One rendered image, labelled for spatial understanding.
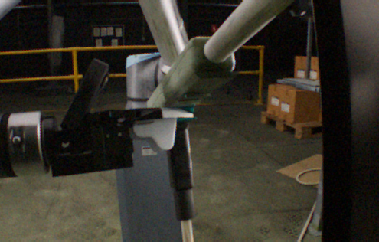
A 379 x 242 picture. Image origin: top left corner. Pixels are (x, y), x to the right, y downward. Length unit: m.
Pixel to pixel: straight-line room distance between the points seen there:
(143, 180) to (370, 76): 1.02
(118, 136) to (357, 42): 0.31
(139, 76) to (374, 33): 0.97
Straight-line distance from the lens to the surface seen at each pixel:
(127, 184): 1.20
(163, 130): 0.42
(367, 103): 0.29
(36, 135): 0.40
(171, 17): 0.92
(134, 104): 1.18
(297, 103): 3.33
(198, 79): 0.28
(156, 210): 1.26
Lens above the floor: 0.93
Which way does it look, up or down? 13 degrees down
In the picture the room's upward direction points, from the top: straight up
